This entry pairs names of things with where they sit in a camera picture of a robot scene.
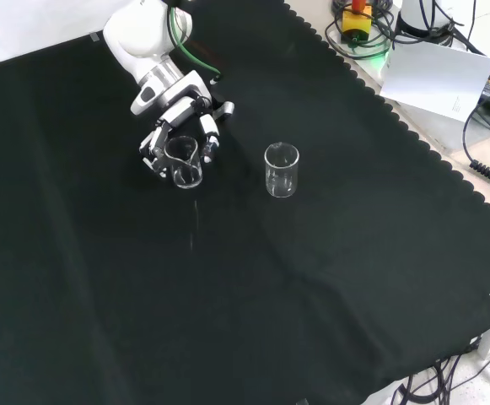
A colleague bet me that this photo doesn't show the black looped cable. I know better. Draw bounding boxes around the black looped cable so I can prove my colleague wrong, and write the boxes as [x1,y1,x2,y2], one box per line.
[462,89,490,168]

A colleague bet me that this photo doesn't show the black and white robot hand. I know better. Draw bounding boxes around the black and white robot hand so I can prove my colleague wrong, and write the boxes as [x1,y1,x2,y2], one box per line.
[129,70,235,181]

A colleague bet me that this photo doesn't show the yellow stop button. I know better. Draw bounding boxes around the yellow stop button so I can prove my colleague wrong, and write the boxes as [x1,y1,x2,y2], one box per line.
[340,0,374,44]

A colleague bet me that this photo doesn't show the black cable on robot base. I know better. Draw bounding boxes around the black cable on robot base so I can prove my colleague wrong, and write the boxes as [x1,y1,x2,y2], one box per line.
[415,0,488,56]

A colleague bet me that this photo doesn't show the black cables under bench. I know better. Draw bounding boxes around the black cables under bench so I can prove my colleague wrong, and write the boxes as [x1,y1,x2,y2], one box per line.
[390,337,490,405]

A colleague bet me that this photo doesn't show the green cable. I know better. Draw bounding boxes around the green cable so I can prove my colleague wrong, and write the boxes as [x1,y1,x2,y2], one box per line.
[168,6,223,85]

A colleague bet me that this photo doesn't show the black bench cloth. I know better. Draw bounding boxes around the black bench cloth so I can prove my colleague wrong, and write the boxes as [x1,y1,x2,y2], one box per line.
[0,0,490,405]

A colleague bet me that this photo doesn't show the clear glass beaker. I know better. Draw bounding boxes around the clear glass beaker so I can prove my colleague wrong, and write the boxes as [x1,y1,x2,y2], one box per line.
[164,135,205,191]
[263,142,301,199]

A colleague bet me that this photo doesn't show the black cables by stop button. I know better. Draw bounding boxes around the black cables by stop button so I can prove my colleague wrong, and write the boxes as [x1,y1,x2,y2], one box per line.
[324,0,396,60]

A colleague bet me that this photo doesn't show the pale grey flat box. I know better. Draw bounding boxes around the pale grey flat box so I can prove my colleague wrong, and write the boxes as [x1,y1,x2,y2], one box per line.
[390,99,490,154]

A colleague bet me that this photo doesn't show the pale white board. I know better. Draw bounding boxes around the pale white board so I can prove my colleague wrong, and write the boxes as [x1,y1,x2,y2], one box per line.
[380,36,490,124]

